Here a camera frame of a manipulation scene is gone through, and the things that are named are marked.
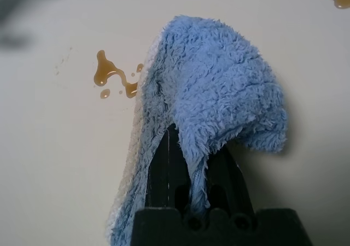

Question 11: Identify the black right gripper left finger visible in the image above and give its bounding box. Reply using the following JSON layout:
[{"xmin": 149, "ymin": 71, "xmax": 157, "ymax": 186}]
[{"xmin": 144, "ymin": 122, "xmax": 193, "ymax": 210}]

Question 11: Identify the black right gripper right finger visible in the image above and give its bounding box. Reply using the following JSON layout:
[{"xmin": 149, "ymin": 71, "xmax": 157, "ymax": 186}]
[{"xmin": 207, "ymin": 144, "xmax": 255, "ymax": 212}]

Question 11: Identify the blue fluffy rag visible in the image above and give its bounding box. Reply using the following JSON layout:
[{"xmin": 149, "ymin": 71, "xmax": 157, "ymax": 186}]
[{"xmin": 105, "ymin": 15, "xmax": 289, "ymax": 246}]

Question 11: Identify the large brown liquid puddle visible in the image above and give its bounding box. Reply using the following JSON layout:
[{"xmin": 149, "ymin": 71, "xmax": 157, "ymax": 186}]
[{"xmin": 92, "ymin": 50, "xmax": 144, "ymax": 101}]

